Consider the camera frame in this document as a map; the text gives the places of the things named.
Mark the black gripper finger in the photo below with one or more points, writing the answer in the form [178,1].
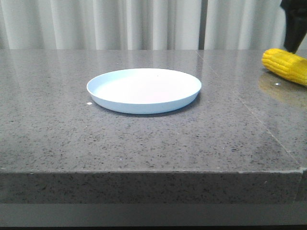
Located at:
[295,22]

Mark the yellow corn cob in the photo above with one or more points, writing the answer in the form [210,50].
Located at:
[286,65]

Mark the light blue round plate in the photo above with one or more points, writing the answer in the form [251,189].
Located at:
[144,91]

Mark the grey pleated curtain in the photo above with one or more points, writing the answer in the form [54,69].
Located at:
[141,24]

